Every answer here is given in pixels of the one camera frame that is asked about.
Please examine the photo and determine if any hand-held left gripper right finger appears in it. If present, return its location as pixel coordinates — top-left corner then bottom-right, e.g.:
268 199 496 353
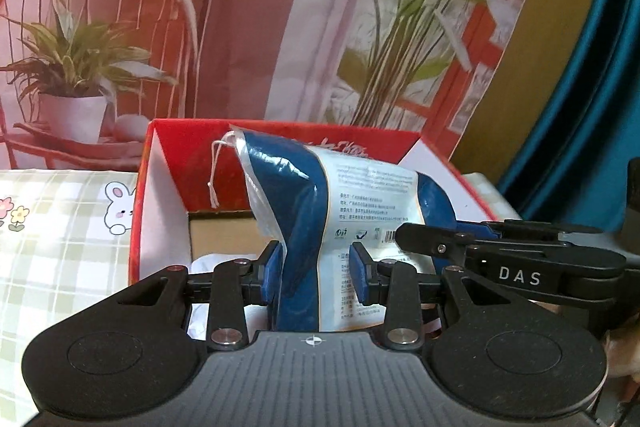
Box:
350 242 482 352

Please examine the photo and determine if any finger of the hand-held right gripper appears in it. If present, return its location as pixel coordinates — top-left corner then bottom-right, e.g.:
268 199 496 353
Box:
452 219 627 244
395 223 502 269

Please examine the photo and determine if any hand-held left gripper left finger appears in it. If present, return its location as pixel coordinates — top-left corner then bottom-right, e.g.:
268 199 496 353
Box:
117 241 283 352

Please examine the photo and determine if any blue and white plastic packet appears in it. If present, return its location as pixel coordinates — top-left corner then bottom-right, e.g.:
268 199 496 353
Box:
207 125 458 333

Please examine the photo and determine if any red cardboard box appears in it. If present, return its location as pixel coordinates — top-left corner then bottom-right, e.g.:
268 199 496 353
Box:
129 118 522 305

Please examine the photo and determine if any white cloth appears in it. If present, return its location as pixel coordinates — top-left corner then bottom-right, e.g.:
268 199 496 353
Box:
186 254 261 342

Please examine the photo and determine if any teal curtain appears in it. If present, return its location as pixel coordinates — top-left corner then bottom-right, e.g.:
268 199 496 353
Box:
500 0 640 228

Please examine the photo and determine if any checked rabbit print bed sheet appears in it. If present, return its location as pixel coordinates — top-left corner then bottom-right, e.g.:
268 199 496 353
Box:
0 168 142 413

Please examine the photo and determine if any wall poster with plants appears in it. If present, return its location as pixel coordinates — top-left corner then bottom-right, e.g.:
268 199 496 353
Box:
0 0 557 174

